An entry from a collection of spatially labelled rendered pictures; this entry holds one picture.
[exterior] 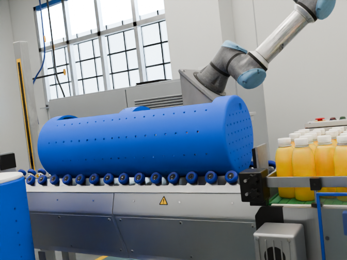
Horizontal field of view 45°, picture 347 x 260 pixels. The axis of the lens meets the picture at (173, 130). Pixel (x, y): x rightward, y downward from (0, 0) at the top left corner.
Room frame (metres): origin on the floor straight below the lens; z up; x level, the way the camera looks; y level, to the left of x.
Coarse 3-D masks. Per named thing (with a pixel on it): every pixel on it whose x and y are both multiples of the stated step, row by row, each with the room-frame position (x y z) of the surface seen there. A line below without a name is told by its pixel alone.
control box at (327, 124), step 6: (324, 120) 1.59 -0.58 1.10; (330, 120) 1.55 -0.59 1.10; (336, 120) 1.53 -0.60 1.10; (342, 120) 1.52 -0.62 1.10; (306, 126) 1.58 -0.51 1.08; (312, 126) 1.57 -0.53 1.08; (318, 126) 1.56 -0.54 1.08; (324, 126) 1.55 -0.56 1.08; (330, 126) 1.54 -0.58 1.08; (336, 126) 1.53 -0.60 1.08
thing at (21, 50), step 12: (24, 48) 2.45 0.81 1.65; (24, 60) 2.44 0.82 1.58; (24, 72) 2.43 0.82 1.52; (24, 84) 2.43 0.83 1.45; (24, 96) 2.43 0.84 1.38; (24, 108) 2.44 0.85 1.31; (24, 120) 2.45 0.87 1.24; (36, 120) 2.46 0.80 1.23; (36, 132) 2.45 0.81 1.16; (36, 144) 2.44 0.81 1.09; (36, 156) 2.43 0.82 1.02; (36, 168) 2.43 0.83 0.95
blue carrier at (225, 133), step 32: (224, 96) 1.46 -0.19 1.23; (64, 128) 1.73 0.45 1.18; (96, 128) 1.63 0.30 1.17; (128, 128) 1.55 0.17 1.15; (160, 128) 1.47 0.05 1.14; (192, 128) 1.40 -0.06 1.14; (224, 128) 1.35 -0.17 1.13; (64, 160) 1.71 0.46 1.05; (96, 160) 1.63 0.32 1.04; (128, 160) 1.55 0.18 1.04; (160, 160) 1.48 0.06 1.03; (192, 160) 1.42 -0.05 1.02; (224, 160) 1.36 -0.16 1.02
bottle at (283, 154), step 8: (288, 144) 1.26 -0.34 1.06; (280, 152) 1.26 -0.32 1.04; (288, 152) 1.25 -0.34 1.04; (280, 160) 1.25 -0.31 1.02; (288, 160) 1.24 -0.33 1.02; (280, 168) 1.26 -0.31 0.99; (288, 168) 1.25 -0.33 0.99; (280, 176) 1.26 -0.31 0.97; (288, 176) 1.25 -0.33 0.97; (280, 192) 1.26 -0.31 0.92; (288, 192) 1.25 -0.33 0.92
